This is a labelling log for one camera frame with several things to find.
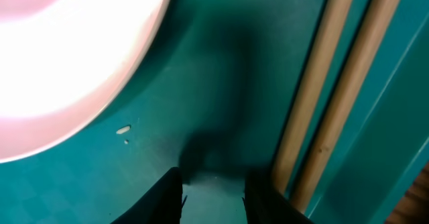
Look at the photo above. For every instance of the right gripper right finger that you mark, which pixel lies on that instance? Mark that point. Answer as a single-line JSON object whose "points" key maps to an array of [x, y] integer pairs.
{"points": [[264, 205]]}

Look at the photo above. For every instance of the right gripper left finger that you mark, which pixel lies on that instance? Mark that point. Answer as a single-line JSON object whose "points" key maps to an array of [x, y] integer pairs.
{"points": [[161, 204]]}

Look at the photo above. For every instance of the wooden chopstick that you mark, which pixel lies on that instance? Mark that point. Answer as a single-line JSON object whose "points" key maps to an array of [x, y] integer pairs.
{"points": [[373, 28], [324, 46]]}

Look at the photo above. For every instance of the small pink plate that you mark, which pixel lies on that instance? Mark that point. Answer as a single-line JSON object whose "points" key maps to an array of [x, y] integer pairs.
{"points": [[59, 56]]}

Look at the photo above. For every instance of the teal plastic serving tray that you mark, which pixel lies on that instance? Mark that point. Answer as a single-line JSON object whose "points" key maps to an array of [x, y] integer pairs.
{"points": [[212, 97]]}

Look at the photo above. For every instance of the large white round plate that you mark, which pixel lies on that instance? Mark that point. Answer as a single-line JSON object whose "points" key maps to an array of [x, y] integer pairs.
{"points": [[26, 136]]}

